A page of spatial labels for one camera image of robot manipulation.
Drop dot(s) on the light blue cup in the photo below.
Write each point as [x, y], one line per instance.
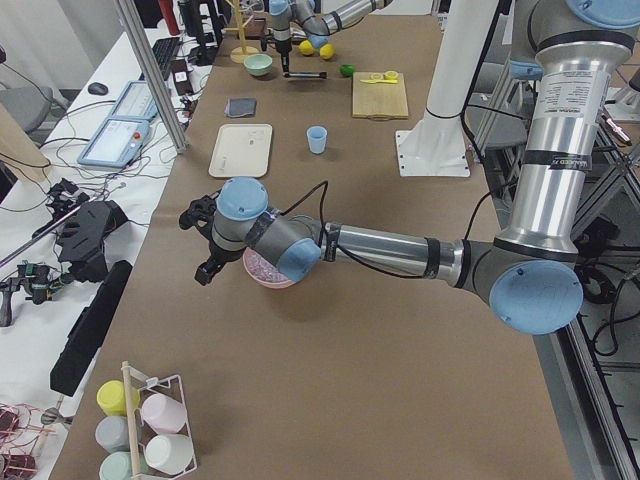
[317, 139]

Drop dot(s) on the yellow lemon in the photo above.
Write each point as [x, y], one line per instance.
[327, 52]
[306, 48]

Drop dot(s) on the clear ice cubes pile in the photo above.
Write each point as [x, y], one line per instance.
[261, 269]

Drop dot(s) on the pink bowl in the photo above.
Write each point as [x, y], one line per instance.
[261, 224]

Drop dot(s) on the white cup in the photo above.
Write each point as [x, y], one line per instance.
[169, 453]

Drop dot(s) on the lower yellow lemon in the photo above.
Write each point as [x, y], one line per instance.
[327, 52]

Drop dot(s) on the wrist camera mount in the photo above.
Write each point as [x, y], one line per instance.
[200, 215]

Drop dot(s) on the wooden cup stand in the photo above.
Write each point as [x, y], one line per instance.
[236, 45]

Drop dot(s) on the grey folded cloth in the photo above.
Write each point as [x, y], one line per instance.
[240, 107]

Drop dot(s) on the grey cup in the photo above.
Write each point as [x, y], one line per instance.
[112, 434]

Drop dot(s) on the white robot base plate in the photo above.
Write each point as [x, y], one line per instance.
[421, 155]

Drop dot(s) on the steel muddler black tip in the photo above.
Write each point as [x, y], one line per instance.
[305, 75]

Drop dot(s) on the mint green bowl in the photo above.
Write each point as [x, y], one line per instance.
[258, 65]

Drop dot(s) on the aluminium frame post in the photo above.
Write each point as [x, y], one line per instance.
[138, 40]

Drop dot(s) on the black keyboard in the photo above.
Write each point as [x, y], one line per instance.
[164, 51]

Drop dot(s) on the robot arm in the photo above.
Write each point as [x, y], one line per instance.
[403, 227]
[317, 29]

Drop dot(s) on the yellow plastic knife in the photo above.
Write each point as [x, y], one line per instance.
[378, 81]

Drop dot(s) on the upper yellow lemon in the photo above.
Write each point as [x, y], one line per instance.
[306, 48]

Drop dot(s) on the black computer mouse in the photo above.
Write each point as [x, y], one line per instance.
[98, 89]

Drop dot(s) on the mint cup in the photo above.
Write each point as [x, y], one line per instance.
[116, 466]

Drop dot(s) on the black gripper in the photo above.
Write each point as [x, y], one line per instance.
[218, 253]
[282, 46]

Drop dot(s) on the pink cup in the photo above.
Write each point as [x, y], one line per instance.
[163, 414]

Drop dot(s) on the teach pendant tablet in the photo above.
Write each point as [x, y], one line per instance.
[120, 137]

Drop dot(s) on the white cup rack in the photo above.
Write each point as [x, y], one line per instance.
[138, 387]

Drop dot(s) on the brown box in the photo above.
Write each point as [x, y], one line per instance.
[256, 29]

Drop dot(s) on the cream rabbit tray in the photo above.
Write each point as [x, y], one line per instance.
[241, 150]

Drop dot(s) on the green lime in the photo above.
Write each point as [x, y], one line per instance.
[347, 70]

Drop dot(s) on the yellow cup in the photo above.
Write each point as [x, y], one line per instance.
[110, 398]

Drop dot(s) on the bamboo cutting board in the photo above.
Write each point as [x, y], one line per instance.
[379, 101]

